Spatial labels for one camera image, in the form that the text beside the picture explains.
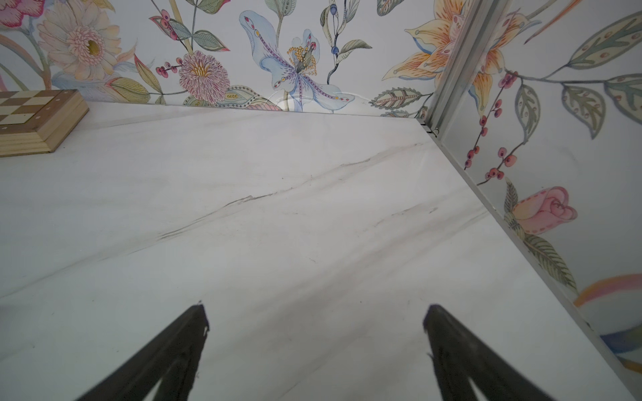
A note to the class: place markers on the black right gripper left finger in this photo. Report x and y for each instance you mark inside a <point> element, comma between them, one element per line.
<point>166,367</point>

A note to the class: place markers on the wooden folding chess board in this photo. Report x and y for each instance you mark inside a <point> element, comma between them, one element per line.
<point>37,122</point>

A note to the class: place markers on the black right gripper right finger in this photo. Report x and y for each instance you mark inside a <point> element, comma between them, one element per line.
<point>462,363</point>

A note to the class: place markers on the aluminium corner post right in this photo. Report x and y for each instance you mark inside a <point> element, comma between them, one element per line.
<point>473,44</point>

